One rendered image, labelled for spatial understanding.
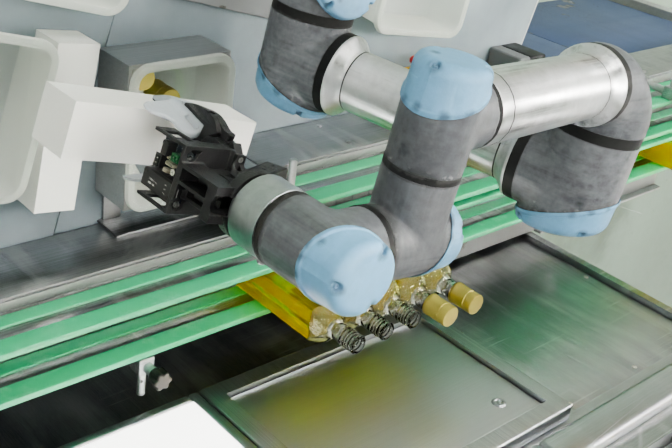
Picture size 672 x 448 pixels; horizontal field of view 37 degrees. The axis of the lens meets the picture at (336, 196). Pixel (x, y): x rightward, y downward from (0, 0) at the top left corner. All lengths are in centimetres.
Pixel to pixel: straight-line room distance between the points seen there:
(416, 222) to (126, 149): 33
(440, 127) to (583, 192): 40
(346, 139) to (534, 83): 73
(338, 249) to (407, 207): 10
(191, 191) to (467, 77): 28
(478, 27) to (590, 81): 91
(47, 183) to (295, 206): 60
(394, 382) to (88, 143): 74
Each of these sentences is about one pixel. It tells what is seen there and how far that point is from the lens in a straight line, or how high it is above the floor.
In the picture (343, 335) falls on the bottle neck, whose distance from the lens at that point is 145.
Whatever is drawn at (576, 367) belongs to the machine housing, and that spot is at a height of 123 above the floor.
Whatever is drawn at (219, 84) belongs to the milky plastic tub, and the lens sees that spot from 151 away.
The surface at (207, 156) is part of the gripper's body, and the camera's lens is 98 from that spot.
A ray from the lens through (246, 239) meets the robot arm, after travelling 92.
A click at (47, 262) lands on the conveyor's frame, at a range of 147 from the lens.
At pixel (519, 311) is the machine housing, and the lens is 193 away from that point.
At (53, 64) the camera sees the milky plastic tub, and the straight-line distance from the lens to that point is 135.
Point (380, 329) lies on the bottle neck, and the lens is 148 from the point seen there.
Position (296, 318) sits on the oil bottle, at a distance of 150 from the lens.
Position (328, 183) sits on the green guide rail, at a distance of 159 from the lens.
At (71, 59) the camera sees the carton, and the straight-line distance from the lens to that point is 138.
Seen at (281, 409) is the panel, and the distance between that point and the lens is 152.
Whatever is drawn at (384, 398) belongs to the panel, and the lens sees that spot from 157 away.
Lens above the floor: 194
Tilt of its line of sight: 39 degrees down
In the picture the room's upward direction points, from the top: 121 degrees clockwise
